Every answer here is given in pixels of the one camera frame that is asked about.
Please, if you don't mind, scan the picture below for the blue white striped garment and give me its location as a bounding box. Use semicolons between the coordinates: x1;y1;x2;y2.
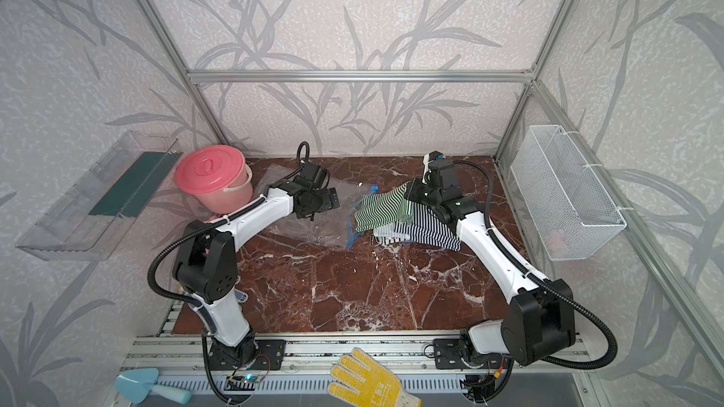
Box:
373;203;461;252

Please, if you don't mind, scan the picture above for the clear plastic vacuum bag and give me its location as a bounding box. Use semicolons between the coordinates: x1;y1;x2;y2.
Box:
255;162;380;249

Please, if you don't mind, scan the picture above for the green white striped garment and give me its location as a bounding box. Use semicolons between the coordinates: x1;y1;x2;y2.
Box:
354;183;414;233

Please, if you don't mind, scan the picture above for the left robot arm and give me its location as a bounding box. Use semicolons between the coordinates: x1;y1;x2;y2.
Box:
147;161;339;349

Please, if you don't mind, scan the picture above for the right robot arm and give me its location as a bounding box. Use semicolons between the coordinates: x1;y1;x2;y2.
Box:
405;152;618;370

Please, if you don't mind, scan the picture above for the pink bucket with lid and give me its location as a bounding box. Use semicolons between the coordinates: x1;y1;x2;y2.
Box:
175;145;254;215

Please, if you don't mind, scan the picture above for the blue dotted work glove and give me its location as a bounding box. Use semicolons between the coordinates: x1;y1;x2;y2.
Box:
234;289;248;303

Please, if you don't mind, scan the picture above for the pink item in basket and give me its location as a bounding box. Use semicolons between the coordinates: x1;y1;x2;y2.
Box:
546;230;569;259

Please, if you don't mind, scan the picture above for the yellow dotted work glove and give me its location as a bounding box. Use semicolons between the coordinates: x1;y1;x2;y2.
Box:
327;348;422;407

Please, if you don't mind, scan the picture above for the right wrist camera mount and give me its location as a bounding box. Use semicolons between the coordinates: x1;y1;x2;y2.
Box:
422;151;445;184

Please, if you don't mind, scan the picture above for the white wire mesh basket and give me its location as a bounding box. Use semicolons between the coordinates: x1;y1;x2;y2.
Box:
511;124;627;261

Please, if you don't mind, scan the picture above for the aluminium mounting rail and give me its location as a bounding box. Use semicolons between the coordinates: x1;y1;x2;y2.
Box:
115;332;595;394

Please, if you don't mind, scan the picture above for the clear acrylic wall shelf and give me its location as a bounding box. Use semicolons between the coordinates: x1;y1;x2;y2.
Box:
16;131;183;261

